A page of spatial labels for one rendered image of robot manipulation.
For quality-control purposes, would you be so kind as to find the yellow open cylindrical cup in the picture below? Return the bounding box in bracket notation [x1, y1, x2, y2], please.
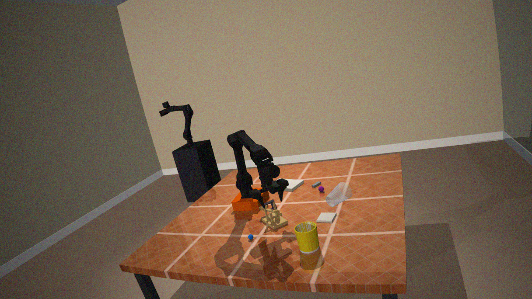
[294, 222, 319, 254]

